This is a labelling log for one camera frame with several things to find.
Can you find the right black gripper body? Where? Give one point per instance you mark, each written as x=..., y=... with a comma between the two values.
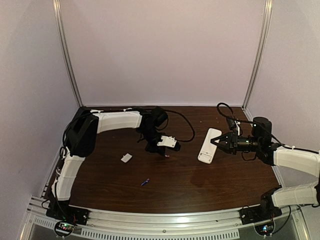
x=231, y=142

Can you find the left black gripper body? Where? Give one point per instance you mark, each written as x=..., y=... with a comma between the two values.
x=155, y=148

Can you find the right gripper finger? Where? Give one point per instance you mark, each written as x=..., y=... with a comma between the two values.
x=222, y=139
x=223, y=146

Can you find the white remote control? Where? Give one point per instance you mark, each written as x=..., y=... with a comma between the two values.
x=208, y=150

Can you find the white battery cover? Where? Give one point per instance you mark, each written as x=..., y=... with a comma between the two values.
x=125, y=158

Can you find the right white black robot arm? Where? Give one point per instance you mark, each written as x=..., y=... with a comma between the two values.
x=276, y=154

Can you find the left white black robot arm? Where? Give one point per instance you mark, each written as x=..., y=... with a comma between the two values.
x=79, y=141

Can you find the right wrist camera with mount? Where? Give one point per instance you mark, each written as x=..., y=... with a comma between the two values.
x=234, y=126

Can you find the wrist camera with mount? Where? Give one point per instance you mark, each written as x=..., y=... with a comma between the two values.
x=234, y=126
x=169, y=142

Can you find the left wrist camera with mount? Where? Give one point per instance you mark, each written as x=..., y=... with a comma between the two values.
x=169, y=142

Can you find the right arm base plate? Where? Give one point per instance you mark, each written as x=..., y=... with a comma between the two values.
x=256, y=214

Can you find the front aluminium rail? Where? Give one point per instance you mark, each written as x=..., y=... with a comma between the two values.
x=212, y=225

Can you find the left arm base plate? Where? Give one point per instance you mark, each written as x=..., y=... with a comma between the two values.
x=73, y=215

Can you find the right aluminium frame post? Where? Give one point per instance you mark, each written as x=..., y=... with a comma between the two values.
x=264, y=32

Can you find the aluminium frame post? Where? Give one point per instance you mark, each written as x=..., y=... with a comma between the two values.
x=264, y=32
x=65, y=51

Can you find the left aluminium frame post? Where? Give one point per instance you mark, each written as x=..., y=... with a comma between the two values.
x=65, y=51

